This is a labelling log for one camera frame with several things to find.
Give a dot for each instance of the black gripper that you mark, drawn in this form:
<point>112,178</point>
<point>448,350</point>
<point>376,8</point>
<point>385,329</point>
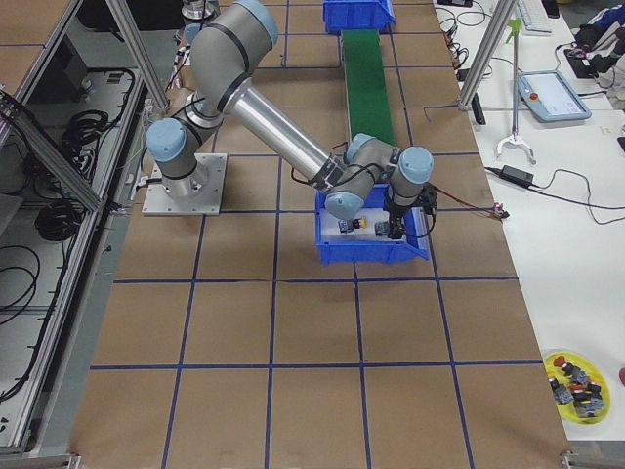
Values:
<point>395,212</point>

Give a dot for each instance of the yellow push button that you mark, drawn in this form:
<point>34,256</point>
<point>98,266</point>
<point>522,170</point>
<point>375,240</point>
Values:
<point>349,226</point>

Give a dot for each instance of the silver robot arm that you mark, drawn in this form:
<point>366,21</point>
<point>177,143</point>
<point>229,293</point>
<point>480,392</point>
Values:
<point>224,55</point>
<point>197,14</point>

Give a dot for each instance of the blue bin with buttons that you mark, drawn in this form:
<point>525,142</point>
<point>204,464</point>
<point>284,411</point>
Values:
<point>339,15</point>

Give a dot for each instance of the yellow plate of buttons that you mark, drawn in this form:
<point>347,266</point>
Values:
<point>578,388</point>

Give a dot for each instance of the blue empty bin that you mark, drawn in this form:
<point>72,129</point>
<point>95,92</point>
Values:
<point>373,252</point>

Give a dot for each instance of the white foam pad target bin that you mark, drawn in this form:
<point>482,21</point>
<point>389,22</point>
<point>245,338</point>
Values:
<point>330,230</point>

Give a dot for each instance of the green conveyor belt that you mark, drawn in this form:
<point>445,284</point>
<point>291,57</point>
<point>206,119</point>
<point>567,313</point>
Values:
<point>367,98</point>

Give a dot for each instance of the black power adapter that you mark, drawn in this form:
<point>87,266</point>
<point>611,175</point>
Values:
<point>516,176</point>

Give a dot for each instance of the teach pendant tablet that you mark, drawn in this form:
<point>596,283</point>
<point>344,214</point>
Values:
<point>550,97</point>

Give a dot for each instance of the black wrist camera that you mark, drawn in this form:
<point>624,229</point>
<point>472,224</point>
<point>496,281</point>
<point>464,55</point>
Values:
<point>429,199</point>

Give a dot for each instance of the green handled reacher grabber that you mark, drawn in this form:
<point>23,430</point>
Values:
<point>514,139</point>

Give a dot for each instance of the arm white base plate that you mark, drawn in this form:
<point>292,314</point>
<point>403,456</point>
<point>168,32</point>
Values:
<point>201,193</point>

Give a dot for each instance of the aluminium frame post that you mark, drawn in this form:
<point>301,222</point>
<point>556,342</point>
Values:
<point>488,44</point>

